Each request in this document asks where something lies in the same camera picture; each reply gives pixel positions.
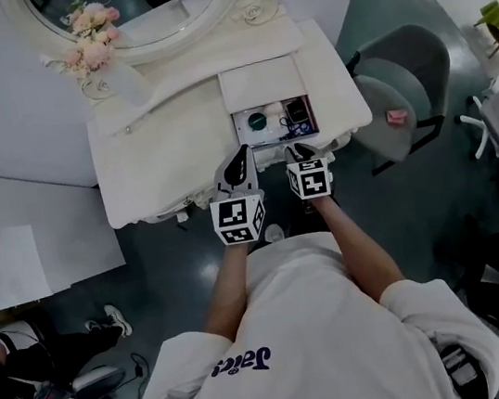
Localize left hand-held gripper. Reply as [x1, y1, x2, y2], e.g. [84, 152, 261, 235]
[200, 141, 273, 249]

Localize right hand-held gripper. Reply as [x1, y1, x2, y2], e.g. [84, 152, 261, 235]
[281, 138, 339, 203]

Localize small white drawer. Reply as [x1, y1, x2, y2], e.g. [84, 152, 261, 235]
[228, 93, 323, 152]

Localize white dressing table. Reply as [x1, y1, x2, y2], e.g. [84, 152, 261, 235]
[74, 11, 386, 233]

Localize person's left forearm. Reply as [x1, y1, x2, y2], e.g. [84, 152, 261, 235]
[191, 239, 266, 349]

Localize person's right forearm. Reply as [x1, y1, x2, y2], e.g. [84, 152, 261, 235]
[307, 184, 410, 312]

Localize blue-handled scissors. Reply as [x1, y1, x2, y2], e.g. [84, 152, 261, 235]
[277, 112, 316, 140]

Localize black rectangular case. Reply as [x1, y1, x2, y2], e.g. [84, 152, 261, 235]
[285, 98, 311, 124]

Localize white fluffy item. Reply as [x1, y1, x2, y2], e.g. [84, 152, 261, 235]
[263, 99, 286, 120]

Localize dark green round container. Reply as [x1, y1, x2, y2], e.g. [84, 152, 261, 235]
[246, 110, 270, 134]

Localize person's black trouser leg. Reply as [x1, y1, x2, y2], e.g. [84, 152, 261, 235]
[285, 193, 344, 238]

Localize person's white shoe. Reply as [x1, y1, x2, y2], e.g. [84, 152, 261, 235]
[102, 301, 135, 341]
[262, 222, 287, 245]
[83, 316, 106, 334]

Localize small pink item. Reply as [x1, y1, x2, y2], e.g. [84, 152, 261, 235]
[385, 106, 410, 126]

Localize gray upholstered chair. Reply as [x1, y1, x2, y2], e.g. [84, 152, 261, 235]
[338, 18, 467, 178]

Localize oval white-framed mirror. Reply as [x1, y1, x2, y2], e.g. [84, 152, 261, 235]
[0, 0, 289, 87]

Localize white side table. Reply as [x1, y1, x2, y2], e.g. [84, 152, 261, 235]
[0, 145, 134, 324]

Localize person's white shirt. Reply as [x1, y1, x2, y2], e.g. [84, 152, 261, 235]
[108, 205, 499, 399]

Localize pink flower bouquet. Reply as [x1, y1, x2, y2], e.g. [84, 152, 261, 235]
[58, 26, 128, 81]

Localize white paper sheet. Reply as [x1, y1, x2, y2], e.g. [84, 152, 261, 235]
[0, 221, 57, 313]

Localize black power adapter cable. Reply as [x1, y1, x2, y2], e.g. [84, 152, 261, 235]
[114, 349, 156, 399]

